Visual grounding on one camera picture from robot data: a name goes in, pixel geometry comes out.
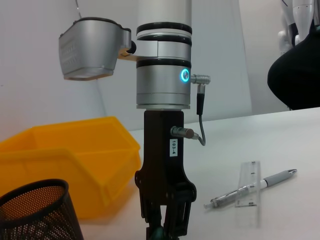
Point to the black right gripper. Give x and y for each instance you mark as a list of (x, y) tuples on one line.
[(160, 155)]

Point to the green plastic wrapper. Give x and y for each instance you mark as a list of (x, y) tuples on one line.
[(157, 232)]

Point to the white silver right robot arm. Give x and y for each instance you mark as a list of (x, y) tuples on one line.
[(162, 85)]

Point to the clear plastic ruler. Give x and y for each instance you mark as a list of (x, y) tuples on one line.
[(251, 172)]

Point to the clear grey ballpoint pen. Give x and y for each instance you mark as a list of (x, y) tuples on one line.
[(275, 178)]

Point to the black mesh pen holder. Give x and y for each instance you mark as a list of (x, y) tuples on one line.
[(37, 215)]

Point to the yellow plastic bin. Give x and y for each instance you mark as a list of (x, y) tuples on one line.
[(75, 155)]

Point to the black rounded bulky object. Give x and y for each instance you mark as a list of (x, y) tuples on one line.
[(297, 75)]

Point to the white humanoid robot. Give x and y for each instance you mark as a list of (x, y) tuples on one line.
[(300, 20)]

